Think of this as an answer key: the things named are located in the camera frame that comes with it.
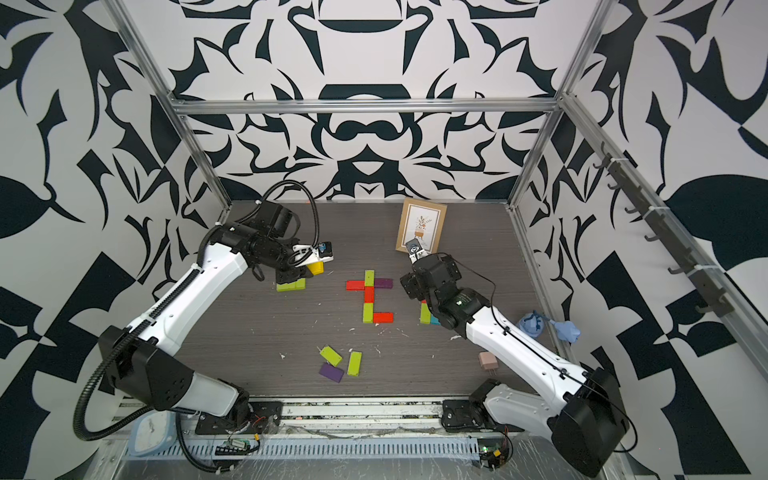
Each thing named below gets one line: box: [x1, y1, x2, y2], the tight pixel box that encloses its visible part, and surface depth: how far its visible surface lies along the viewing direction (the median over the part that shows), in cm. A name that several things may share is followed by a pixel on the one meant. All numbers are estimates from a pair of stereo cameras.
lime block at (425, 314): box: [420, 302, 431, 325], surface depth 92 cm
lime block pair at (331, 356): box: [320, 346, 343, 367], surface depth 85 cm
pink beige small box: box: [479, 351, 499, 370], surface depth 83 cm
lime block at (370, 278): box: [365, 270, 375, 287], surface depth 101 cm
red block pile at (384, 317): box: [373, 312, 395, 324], surface depth 91 cm
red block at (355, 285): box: [346, 280, 365, 291], surface depth 98 cm
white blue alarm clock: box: [128, 411, 178, 457], surface depth 70 cm
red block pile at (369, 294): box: [364, 286, 375, 303], surface depth 98 cm
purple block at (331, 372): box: [319, 362, 345, 383], surface depth 83 cm
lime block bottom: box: [363, 303, 374, 323], surface depth 93 cm
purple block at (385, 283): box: [374, 278, 394, 289], surface depth 99 cm
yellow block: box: [308, 261, 325, 276], surface depth 79 cm
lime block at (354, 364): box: [347, 351, 363, 377], surface depth 83 cm
